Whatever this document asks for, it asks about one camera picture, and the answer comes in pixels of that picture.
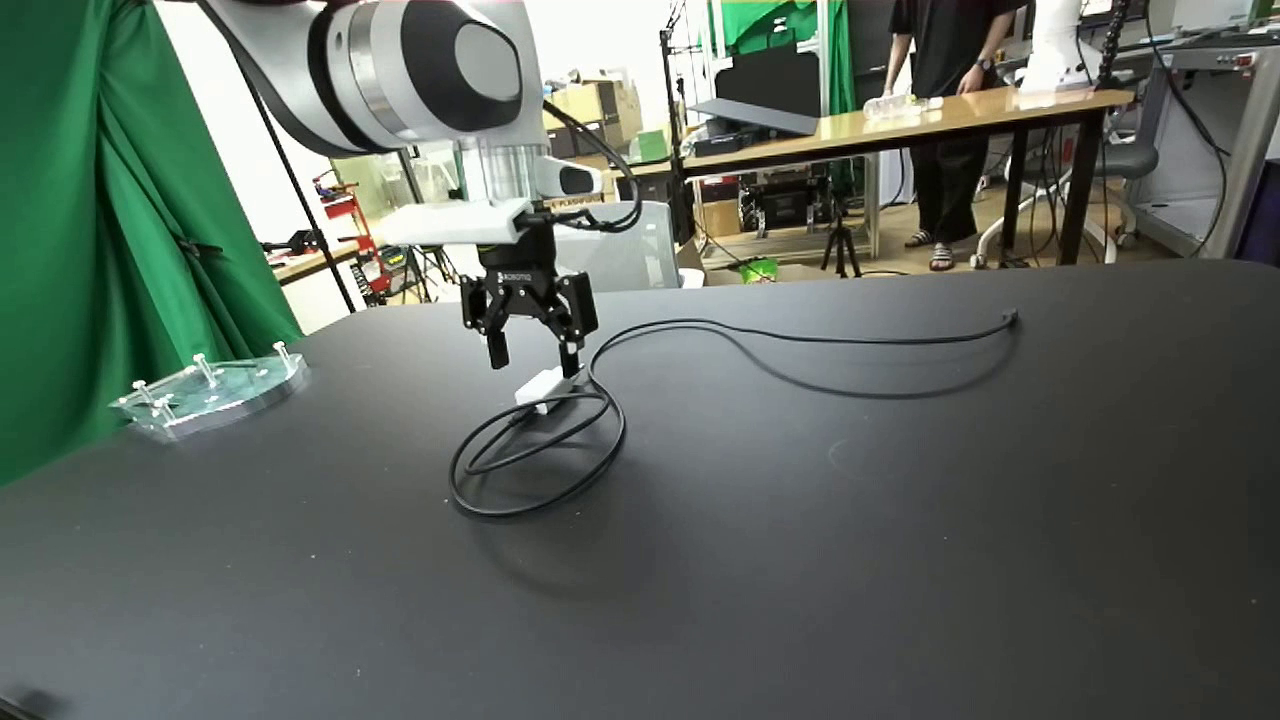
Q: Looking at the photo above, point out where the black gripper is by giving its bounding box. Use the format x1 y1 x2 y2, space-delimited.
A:
454 215 598 384

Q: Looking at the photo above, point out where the white charger adapter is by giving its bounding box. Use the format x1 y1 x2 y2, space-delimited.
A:
510 365 574 418

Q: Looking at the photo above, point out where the black charger cable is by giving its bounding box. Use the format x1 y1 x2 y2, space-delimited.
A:
445 308 1024 525

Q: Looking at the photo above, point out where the black monitor on arm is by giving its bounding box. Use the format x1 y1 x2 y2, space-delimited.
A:
694 53 829 138

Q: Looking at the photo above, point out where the red tool cart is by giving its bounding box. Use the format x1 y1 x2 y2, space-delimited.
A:
312 163 404 308

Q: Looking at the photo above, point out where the low wooden table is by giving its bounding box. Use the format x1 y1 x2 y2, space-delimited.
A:
264 235 375 291

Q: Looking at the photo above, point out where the green item on floor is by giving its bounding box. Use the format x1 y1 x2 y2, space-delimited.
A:
734 252 788 289

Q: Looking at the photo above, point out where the yellowish cardboard box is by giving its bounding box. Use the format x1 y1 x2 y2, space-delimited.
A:
545 76 643 163

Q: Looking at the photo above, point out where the thin black stand pole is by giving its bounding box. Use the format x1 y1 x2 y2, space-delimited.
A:
197 0 363 319

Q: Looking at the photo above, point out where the short black tripod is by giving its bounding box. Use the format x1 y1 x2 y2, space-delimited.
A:
814 212 866 282

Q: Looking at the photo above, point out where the clear round mounting plate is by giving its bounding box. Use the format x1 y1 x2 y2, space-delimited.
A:
111 340 312 443

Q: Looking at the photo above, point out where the long wooden desk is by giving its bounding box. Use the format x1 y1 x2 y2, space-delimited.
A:
623 83 1141 270

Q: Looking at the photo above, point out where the white framed green panel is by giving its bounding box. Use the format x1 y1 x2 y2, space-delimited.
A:
717 0 857 117

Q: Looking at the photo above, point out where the clear plastic container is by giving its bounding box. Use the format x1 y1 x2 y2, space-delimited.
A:
859 86 950 133

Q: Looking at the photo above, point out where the green backdrop cloth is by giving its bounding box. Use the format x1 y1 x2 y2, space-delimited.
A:
0 0 308 491

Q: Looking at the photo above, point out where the person in black clothes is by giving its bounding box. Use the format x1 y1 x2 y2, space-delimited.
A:
883 0 1035 275

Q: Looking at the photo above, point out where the black office chair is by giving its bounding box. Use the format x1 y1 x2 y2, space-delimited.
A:
1090 76 1162 264

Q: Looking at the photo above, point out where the dark purple box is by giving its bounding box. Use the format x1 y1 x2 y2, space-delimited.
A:
1236 154 1280 269

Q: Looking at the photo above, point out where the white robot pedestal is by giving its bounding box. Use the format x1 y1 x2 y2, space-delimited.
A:
1016 0 1111 110

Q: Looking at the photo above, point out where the grey metal desk frame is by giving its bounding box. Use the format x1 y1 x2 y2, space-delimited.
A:
1133 30 1280 264

